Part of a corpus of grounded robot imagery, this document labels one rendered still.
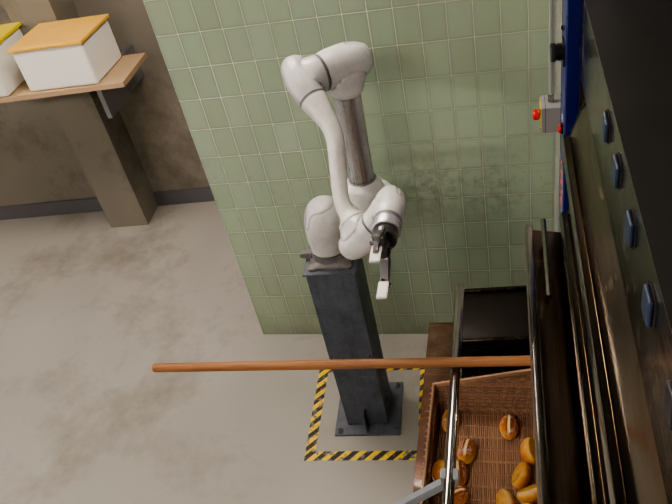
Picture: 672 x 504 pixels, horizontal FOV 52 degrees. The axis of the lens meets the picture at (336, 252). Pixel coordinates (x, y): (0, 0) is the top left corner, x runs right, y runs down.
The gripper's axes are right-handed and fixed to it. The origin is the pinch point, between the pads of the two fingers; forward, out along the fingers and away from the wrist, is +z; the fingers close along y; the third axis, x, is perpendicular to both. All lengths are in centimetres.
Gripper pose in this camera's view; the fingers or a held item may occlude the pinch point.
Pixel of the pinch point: (378, 278)
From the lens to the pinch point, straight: 195.1
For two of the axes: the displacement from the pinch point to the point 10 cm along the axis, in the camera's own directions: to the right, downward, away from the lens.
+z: -1.5, 6.4, -7.5
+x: -9.7, 0.4, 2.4
